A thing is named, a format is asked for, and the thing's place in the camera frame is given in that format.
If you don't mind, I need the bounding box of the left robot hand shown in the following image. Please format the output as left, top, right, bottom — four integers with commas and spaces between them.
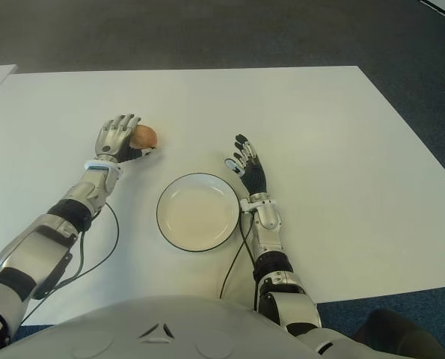
93, 114, 153, 165

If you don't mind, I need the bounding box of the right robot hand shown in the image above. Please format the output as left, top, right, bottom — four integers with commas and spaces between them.
224, 132, 270, 199

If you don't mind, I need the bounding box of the red yellow apple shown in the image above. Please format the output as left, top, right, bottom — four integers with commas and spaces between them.
130, 125, 159, 150

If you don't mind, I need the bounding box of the white plate black rim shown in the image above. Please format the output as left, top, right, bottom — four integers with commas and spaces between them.
156, 172, 242, 252

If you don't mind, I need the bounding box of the grey robot torso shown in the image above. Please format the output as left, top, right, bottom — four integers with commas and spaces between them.
0, 295, 361, 359

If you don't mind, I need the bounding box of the dark brown rounded object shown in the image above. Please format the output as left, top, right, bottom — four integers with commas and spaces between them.
352, 308, 445, 359

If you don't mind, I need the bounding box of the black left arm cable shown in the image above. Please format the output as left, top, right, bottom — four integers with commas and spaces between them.
19, 203, 120, 326

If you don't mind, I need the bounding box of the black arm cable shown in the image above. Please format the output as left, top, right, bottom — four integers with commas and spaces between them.
19, 203, 120, 326
218, 209, 260, 311

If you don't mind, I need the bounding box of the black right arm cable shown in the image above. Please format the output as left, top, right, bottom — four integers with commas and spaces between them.
218, 209, 260, 311

